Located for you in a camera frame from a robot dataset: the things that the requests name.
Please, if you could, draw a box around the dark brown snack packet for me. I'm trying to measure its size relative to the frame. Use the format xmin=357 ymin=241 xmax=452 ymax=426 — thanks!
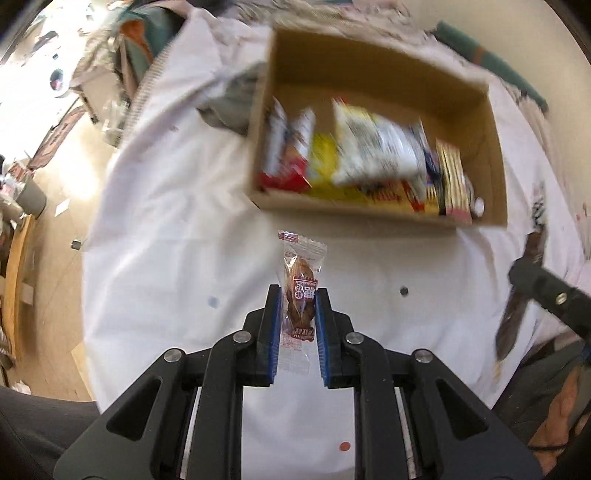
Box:
xmin=495 ymin=185 xmax=550 ymax=363

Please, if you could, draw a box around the person's right forearm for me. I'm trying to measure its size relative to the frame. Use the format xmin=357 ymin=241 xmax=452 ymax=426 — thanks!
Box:
xmin=531 ymin=364 xmax=589 ymax=467

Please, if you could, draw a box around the person's dark trouser leg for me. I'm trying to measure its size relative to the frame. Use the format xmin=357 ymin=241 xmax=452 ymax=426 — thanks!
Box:
xmin=0 ymin=385 xmax=101 ymax=480

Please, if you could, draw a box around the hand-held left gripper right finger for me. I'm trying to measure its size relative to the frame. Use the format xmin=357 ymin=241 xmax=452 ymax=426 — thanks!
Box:
xmin=314 ymin=287 xmax=544 ymax=480

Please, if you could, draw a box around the clear brown snack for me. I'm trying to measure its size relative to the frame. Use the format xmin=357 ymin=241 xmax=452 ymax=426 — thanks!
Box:
xmin=277 ymin=231 xmax=328 ymax=372

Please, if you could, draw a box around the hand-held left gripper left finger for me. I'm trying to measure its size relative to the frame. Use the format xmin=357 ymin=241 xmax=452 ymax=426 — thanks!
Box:
xmin=53 ymin=284 xmax=282 ymax=480

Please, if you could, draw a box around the large silver white snack packet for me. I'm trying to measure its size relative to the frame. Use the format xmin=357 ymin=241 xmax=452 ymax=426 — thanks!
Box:
xmin=331 ymin=98 xmax=428 ymax=188

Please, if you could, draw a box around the grey trash bin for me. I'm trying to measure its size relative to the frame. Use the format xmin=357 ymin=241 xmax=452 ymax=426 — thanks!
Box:
xmin=16 ymin=178 xmax=48 ymax=216

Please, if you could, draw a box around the red yellow snack packet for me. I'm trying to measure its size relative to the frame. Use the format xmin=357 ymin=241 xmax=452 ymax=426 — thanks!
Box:
xmin=365 ymin=179 xmax=426 ymax=213

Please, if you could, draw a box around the grey cloth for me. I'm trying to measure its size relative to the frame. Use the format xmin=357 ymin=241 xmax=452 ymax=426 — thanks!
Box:
xmin=198 ymin=62 xmax=266 ymax=137

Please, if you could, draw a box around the green orange bag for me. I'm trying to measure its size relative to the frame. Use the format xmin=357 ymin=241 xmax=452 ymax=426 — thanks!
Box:
xmin=117 ymin=2 xmax=190 ymax=93

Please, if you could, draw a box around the wooden bench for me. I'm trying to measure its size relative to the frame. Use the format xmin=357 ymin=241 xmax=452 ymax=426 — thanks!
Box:
xmin=0 ymin=215 xmax=37 ymax=365

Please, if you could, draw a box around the cardboard box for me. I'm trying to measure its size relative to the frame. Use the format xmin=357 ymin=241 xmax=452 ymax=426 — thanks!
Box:
xmin=244 ymin=27 xmax=509 ymax=228

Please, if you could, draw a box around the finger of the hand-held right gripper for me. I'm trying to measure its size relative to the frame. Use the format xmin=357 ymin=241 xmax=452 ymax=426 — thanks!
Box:
xmin=508 ymin=256 xmax=591 ymax=344

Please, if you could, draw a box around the white tablecloth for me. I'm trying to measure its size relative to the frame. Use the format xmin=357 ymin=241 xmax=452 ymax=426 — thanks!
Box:
xmin=81 ymin=9 xmax=591 ymax=480

